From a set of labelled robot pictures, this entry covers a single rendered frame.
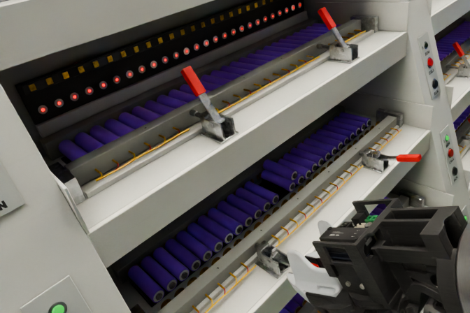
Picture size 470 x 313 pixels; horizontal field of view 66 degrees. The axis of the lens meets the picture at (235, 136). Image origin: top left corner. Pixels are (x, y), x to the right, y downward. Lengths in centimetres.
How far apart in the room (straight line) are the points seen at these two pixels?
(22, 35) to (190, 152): 19
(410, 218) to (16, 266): 32
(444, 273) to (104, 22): 34
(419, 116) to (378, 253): 48
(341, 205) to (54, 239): 40
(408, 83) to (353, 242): 48
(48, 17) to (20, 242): 18
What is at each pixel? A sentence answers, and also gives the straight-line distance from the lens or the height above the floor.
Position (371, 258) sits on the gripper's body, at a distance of 33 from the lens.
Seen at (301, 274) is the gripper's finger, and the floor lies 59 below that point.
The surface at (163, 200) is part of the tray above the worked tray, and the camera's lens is 37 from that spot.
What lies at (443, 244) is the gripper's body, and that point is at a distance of 29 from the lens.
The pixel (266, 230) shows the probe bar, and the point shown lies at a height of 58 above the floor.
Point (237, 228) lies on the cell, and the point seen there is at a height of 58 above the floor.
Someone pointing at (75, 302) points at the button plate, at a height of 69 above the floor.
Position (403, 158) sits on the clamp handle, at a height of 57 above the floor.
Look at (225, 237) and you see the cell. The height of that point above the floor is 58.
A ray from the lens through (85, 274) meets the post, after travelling 36.
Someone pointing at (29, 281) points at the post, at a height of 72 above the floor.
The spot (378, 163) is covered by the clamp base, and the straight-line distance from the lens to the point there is 65.
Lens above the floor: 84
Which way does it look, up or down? 16 degrees down
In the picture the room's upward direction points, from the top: 22 degrees counter-clockwise
